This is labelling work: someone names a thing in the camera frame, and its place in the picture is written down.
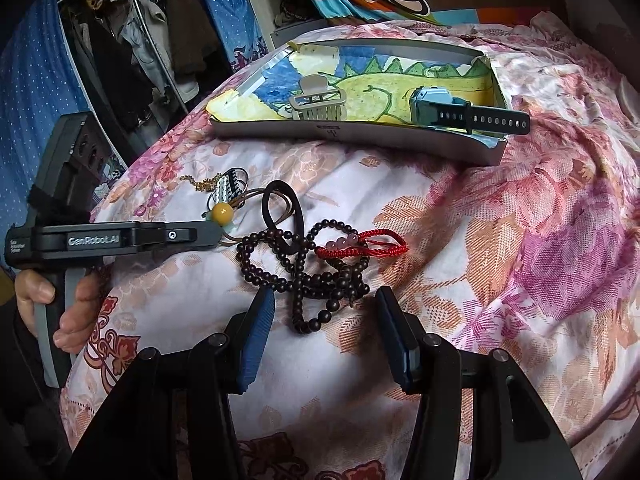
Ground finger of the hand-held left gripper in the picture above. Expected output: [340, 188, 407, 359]
[135, 221, 224, 252]

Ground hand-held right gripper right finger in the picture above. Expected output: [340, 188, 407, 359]
[375, 286, 583, 480]

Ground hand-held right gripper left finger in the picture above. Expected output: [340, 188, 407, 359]
[65, 289, 277, 480]

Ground yellow bead pendant cord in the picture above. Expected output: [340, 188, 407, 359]
[200, 187, 297, 247]

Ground dark wooden bead bracelet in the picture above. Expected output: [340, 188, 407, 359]
[236, 219, 372, 335]

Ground black and white woven bracelet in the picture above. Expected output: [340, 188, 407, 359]
[209, 172, 241, 207]

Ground red string bracelet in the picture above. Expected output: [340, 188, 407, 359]
[315, 230, 409, 262]

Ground grey box with dinosaur drawing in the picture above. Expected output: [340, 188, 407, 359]
[206, 37, 512, 166]

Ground person's left forearm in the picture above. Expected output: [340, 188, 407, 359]
[0, 305, 71, 480]

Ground person's left hand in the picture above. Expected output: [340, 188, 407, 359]
[14, 269, 103, 356]

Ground blue dotted curtain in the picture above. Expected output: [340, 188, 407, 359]
[0, 0, 98, 246]
[187, 0, 267, 75]

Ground pink floral blanket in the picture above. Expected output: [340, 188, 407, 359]
[60, 12, 640, 480]

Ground beige hair claw clip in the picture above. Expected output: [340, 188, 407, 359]
[289, 75, 347, 122]

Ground hanging clothes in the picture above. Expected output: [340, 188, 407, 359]
[62, 0, 228, 133]

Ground grey shelf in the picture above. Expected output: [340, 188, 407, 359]
[270, 19, 323, 50]

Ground blue smart watch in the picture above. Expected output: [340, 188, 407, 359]
[409, 87, 531, 135]

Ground dark headboard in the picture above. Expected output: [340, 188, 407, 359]
[539, 0, 572, 27]

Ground gold chain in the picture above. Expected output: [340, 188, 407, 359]
[180, 174, 222, 193]

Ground black hair tie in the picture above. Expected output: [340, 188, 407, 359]
[261, 180, 302, 252]

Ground metal clothes rail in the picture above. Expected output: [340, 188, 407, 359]
[122, 0, 183, 113]

